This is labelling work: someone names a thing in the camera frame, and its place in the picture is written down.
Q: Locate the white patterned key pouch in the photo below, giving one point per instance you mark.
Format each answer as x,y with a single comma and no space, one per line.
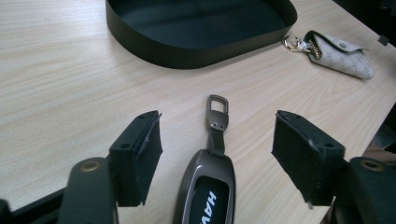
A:
339,59

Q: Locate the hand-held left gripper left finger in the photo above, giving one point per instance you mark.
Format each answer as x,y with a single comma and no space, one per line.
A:
134,161

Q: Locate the black key rack with tray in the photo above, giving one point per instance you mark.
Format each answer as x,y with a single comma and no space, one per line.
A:
155,46

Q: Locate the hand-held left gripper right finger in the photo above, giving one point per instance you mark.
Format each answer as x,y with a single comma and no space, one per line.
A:
308,158

